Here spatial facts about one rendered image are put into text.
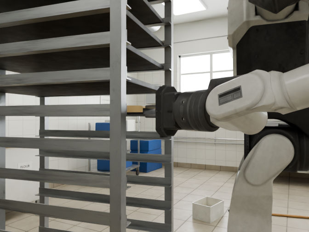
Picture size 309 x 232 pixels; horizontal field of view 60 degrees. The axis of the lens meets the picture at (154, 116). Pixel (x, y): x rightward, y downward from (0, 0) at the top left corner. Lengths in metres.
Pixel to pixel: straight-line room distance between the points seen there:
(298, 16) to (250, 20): 0.10
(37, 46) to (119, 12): 0.27
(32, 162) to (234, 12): 2.79
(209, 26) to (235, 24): 5.01
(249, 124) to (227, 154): 4.88
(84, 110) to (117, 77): 0.13
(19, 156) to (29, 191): 0.40
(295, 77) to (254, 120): 0.11
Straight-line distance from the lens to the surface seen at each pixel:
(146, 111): 0.67
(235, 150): 5.36
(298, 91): 0.46
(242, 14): 0.71
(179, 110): 0.56
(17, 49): 0.87
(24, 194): 3.22
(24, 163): 3.14
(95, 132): 1.18
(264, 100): 0.45
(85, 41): 0.74
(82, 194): 1.26
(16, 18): 0.90
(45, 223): 1.44
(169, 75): 1.07
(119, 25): 0.66
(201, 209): 2.88
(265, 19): 0.72
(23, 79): 0.84
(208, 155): 5.49
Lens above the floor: 1.03
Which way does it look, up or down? level
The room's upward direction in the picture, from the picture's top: straight up
